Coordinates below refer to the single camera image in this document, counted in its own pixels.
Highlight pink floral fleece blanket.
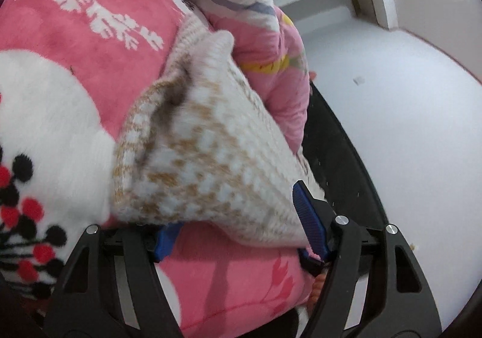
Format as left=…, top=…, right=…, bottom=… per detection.
left=0, top=0, right=313, bottom=338

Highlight beige houndstooth knit coat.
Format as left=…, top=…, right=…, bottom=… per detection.
left=111, top=12, right=326, bottom=261

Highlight pink and blue printed quilt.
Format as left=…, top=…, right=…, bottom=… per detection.
left=151, top=0, right=311, bottom=154

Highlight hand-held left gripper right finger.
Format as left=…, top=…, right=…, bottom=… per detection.
left=293, top=180, right=443, bottom=338

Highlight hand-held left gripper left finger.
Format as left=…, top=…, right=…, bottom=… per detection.
left=43, top=223, right=185, bottom=338

